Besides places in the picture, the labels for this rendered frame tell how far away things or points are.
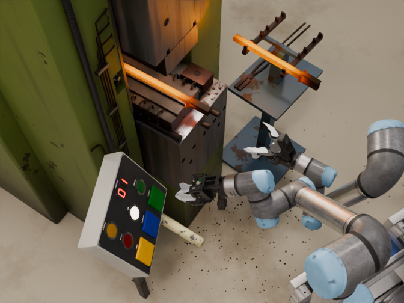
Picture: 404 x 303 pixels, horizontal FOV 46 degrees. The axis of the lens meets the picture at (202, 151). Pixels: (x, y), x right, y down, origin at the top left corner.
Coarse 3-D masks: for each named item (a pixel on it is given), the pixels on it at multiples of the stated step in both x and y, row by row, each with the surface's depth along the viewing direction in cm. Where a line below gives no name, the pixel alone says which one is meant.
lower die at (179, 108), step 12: (132, 60) 209; (144, 72) 204; (156, 72) 205; (132, 84) 202; (144, 84) 202; (168, 84) 201; (180, 84) 202; (144, 96) 199; (156, 96) 199; (168, 96) 198; (144, 108) 197; (156, 108) 197; (168, 108) 195; (180, 108) 195; (156, 120) 198; (168, 120) 193; (180, 120) 200
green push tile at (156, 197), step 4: (152, 188) 170; (156, 188) 172; (152, 192) 169; (156, 192) 172; (160, 192) 174; (152, 196) 169; (156, 196) 171; (160, 196) 173; (164, 196) 175; (148, 200) 168; (152, 200) 169; (156, 200) 171; (160, 200) 173; (152, 204) 168; (156, 204) 170; (160, 204) 172; (156, 208) 170; (160, 208) 172; (160, 212) 172
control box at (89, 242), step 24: (120, 168) 158; (96, 192) 155; (120, 192) 155; (144, 192) 166; (96, 216) 149; (120, 216) 154; (144, 216) 165; (96, 240) 143; (120, 240) 152; (120, 264) 154; (144, 264) 160
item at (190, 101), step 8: (128, 64) 206; (128, 72) 205; (136, 72) 203; (144, 80) 202; (152, 80) 201; (160, 88) 200; (168, 88) 198; (176, 96) 197; (184, 96) 196; (192, 96) 196; (192, 104) 194; (200, 104) 194; (208, 112) 194
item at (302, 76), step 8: (240, 40) 215; (248, 40) 215; (248, 48) 214; (256, 48) 212; (264, 56) 211; (272, 56) 210; (280, 64) 207; (288, 64) 207; (288, 72) 207; (296, 72) 205; (304, 72) 204; (304, 80) 205; (312, 80) 201; (312, 88) 204
